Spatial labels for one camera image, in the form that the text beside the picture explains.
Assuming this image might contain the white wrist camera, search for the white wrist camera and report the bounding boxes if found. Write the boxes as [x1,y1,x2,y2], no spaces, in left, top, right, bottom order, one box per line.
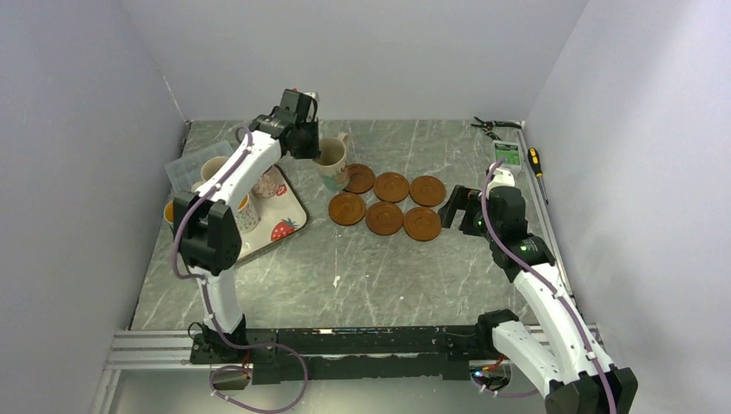
[487,167,515,192]
[291,89,319,122]

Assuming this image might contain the black pliers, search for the black pliers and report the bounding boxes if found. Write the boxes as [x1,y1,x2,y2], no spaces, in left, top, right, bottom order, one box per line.
[470,116,522,141]

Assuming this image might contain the cream patterned mug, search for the cream patterned mug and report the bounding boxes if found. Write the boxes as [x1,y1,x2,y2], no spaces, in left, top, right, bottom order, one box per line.
[315,133,350,191]

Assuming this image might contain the clear plastic screw box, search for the clear plastic screw box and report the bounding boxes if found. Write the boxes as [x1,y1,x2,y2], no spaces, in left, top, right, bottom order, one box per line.
[165,141,234,193]

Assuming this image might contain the orange interior white mug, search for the orange interior white mug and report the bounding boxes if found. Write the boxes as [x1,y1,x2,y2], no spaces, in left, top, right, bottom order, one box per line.
[234,194,260,235]

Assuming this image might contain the dark brown wooden coaster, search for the dark brown wooden coaster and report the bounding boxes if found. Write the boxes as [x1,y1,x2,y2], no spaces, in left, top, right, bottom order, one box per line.
[403,207,441,242]

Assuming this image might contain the yellow black screwdriver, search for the yellow black screwdriver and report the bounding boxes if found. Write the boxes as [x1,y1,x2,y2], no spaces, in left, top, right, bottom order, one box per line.
[528,147,549,205]

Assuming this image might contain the white green electronic device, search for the white green electronic device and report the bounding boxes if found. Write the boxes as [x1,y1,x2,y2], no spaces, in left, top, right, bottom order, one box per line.
[492,140,523,176]

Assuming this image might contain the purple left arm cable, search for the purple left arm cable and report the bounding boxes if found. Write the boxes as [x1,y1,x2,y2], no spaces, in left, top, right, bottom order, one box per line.
[172,124,309,414]

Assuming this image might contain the black base frame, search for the black base frame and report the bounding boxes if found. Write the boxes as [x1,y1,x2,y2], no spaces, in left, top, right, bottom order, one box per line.
[189,325,499,385]

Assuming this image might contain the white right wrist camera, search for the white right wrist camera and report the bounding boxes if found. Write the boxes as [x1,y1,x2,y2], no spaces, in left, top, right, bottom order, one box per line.
[487,167,515,192]

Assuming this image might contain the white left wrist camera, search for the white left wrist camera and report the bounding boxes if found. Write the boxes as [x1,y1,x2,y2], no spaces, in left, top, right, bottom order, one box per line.
[291,89,319,122]

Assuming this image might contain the white strawberry serving tray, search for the white strawberry serving tray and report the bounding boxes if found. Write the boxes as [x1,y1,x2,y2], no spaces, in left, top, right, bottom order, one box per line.
[236,166,309,265]

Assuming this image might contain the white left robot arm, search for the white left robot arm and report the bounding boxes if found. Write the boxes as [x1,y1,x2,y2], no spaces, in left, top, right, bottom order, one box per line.
[170,89,321,362]

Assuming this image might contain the pink mug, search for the pink mug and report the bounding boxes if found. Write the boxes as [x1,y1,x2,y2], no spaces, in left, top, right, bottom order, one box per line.
[251,166,287,199]

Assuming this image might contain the cream mug rear left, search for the cream mug rear left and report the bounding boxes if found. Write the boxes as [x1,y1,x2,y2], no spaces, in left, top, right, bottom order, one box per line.
[200,156,228,182]

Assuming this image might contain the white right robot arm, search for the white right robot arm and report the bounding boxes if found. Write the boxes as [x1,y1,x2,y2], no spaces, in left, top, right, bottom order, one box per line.
[438,185,638,413]

